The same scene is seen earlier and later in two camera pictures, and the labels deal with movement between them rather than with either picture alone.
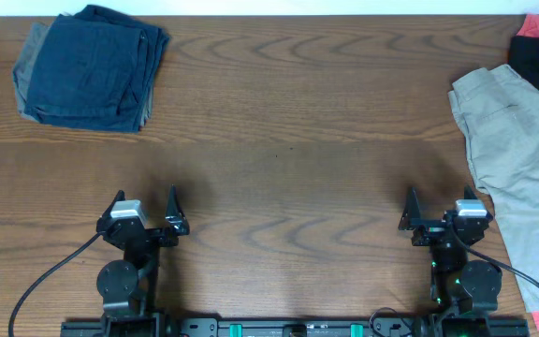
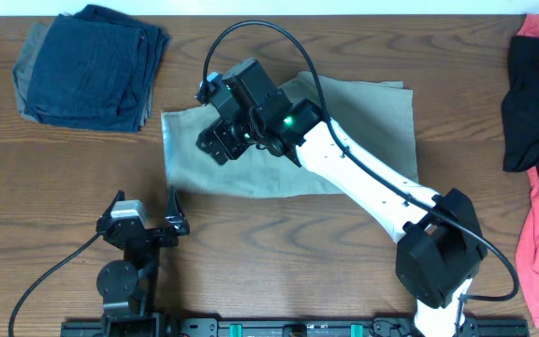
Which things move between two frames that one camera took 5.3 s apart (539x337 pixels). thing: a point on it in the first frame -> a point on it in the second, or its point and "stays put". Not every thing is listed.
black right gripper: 429,229 -> 222,140
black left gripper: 177,222 stays put
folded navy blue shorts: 96,70 stays put
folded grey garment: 23,64 stays put
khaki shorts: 518,144 -> 375,118
